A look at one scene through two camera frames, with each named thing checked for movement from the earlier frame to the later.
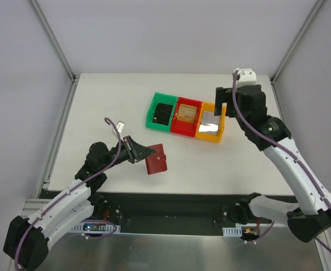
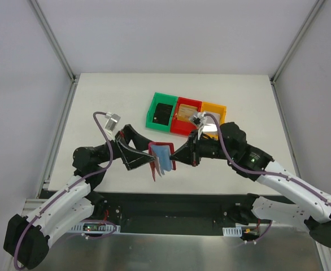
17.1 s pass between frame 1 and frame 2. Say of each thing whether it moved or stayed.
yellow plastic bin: stayed
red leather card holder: moved
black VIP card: stayed
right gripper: moved
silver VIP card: stayed
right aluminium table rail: stayed
